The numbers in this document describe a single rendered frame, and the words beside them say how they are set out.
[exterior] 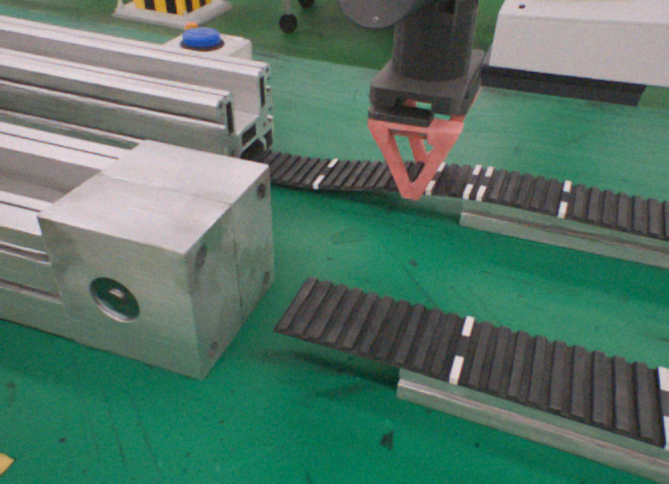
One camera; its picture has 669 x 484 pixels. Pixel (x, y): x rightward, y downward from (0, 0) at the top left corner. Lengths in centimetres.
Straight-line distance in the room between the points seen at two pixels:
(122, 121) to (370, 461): 36
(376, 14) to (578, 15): 49
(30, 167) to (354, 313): 24
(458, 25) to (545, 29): 40
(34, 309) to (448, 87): 30
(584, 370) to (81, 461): 27
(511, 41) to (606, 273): 42
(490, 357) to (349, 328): 8
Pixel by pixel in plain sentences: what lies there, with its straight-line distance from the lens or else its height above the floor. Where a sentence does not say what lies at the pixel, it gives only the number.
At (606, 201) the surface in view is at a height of 81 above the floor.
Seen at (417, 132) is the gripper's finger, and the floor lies 87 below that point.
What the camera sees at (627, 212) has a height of 81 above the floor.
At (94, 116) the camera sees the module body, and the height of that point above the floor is 83.
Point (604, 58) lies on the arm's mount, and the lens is 85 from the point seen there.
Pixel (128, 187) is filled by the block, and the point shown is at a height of 87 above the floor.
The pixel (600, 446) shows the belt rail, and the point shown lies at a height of 79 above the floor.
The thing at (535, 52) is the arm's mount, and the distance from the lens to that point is 85.
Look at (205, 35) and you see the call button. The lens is 70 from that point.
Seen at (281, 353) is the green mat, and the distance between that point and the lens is 39.
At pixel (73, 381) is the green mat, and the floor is 78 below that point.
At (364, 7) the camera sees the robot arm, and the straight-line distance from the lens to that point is 38.
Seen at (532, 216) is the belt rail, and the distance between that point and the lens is 50.
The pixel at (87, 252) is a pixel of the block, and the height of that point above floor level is 86.
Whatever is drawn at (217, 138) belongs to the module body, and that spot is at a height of 83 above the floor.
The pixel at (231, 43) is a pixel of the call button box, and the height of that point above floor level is 84.
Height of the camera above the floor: 106
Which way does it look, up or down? 35 degrees down
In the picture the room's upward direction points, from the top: 1 degrees clockwise
